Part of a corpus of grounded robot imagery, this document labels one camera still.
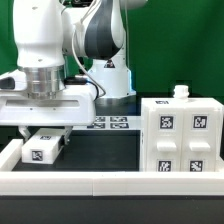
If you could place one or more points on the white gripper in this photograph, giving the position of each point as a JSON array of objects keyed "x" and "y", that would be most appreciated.
[{"x": 73, "y": 106}]

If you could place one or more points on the white cabinet top block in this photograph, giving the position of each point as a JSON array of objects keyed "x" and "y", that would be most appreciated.
[{"x": 44, "y": 146}]

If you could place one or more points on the white cabinet body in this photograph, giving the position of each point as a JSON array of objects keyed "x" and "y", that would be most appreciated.
[{"x": 180, "y": 99}]

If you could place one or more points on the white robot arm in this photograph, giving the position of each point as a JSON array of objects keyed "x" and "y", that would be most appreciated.
[{"x": 37, "y": 92}]

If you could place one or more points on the white base tag plate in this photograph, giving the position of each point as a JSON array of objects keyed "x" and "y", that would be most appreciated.
[{"x": 113, "y": 123}]

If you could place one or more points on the white U-shaped fence frame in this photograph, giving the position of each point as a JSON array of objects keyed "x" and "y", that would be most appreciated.
[{"x": 101, "y": 183}]

